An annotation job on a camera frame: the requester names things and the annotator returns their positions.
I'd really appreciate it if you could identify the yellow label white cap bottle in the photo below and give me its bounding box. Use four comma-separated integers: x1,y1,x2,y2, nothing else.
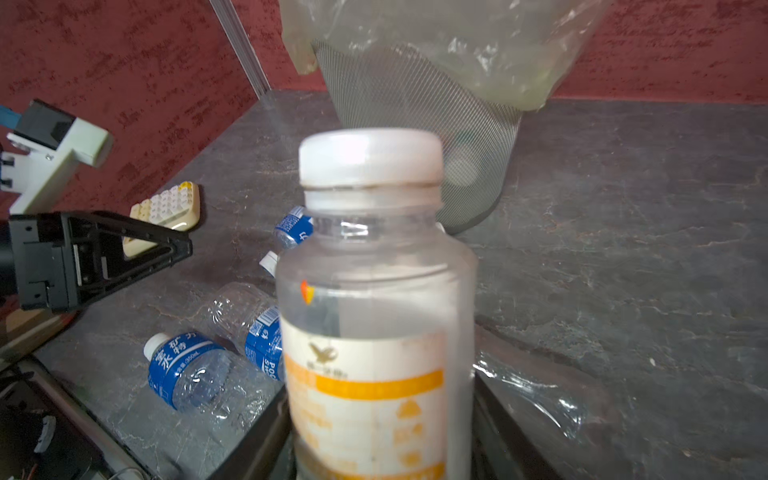
276,128,478,479

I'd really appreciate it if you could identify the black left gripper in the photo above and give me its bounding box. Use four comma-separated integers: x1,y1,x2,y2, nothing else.
1,211,193,312

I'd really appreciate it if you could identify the blue label bottle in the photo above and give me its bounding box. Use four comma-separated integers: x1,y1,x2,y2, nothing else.
143,330,281,429
205,282,285,382

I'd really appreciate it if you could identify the aluminium front rail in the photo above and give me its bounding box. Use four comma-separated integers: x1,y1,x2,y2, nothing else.
1,359,152,479

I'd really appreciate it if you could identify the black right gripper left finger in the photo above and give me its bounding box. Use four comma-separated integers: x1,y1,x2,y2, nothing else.
209,389,294,480

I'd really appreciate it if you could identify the blue label bottle middle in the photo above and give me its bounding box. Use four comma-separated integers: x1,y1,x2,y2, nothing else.
205,282,285,382

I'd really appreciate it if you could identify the clear green bin liner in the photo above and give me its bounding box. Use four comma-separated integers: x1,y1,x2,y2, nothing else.
279,0,611,111

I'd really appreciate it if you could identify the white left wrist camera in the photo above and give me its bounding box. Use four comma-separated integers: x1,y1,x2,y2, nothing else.
1,99,114,216

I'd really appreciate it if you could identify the aluminium left corner post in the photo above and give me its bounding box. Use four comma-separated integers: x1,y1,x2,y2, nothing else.
209,0,271,99

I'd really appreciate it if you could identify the beige calculator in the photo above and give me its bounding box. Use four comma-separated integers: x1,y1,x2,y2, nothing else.
129,181,201,231

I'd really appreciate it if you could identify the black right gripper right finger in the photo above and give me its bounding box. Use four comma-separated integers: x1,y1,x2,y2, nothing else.
471,376,563,480

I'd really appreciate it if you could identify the blue label bottle near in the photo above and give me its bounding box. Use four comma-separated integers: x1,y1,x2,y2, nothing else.
143,330,281,429

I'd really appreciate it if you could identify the red label bottle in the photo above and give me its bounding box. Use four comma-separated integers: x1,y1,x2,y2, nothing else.
474,351,601,445

